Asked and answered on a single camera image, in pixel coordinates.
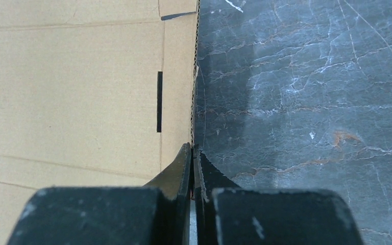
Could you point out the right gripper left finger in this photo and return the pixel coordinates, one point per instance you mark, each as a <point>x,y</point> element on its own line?
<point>155,213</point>

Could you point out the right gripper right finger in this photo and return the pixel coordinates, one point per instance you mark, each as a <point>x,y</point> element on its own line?
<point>229,214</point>

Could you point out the cardboard box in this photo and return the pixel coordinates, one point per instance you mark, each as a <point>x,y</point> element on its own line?
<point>92,93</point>

